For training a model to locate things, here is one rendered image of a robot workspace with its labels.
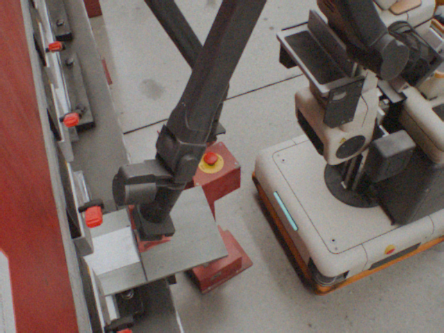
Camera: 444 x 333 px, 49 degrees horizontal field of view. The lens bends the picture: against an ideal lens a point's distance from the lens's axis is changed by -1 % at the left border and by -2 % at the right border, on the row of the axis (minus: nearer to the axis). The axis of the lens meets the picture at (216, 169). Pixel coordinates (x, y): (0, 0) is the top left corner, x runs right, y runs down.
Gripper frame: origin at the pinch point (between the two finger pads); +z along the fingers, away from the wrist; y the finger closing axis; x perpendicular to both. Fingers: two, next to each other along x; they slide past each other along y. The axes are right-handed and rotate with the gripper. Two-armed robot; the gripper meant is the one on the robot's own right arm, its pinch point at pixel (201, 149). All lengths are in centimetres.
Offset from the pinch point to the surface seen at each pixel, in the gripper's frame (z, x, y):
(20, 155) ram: -67, 47, 64
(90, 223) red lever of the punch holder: -47, 43, 55
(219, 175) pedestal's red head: -5.3, 14.9, 4.1
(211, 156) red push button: -8.3, 9.8, 4.4
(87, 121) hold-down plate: -10.5, -12.8, 31.9
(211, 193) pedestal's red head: 1.9, 15.1, 5.2
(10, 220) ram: -72, 57, 68
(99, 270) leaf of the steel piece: -16, 35, 49
